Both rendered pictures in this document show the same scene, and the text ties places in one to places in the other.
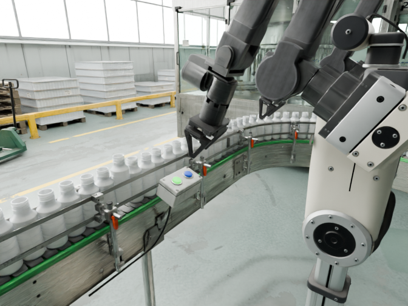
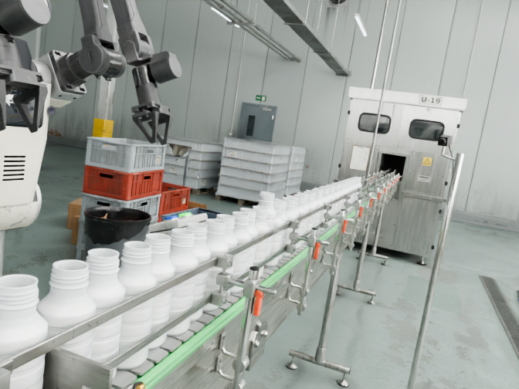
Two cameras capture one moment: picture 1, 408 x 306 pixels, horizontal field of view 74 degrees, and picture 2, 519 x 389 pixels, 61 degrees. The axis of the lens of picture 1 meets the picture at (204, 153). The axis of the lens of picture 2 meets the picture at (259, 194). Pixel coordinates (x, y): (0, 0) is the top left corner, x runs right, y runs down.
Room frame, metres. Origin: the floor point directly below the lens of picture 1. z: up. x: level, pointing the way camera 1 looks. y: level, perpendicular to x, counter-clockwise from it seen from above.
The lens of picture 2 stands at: (1.85, -0.03, 1.33)
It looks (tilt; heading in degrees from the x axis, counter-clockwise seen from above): 8 degrees down; 164
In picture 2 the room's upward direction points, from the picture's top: 9 degrees clockwise
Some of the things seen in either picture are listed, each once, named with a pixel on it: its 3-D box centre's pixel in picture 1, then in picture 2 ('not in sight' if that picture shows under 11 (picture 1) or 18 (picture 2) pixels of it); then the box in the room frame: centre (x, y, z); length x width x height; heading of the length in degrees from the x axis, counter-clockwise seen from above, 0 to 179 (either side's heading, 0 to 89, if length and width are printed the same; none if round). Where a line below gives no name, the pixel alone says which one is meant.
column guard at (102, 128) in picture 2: not in sight; (101, 141); (-9.60, -0.91, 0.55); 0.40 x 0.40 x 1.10; 55
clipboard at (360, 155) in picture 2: not in sight; (359, 157); (-3.33, 2.72, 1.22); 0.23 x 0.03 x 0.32; 55
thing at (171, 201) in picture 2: not in sight; (158, 197); (-2.62, 0.21, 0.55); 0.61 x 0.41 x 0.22; 148
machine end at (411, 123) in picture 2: not in sight; (394, 174); (-3.72, 3.50, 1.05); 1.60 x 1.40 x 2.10; 145
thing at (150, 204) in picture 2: not in sight; (122, 206); (-1.98, -0.11, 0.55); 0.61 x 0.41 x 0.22; 152
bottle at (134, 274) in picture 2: (208, 145); (130, 303); (1.26, -0.02, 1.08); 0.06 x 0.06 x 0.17
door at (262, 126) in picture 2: not in sight; (253, 143); (-9.87, 2.95, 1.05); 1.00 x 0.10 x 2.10; 55
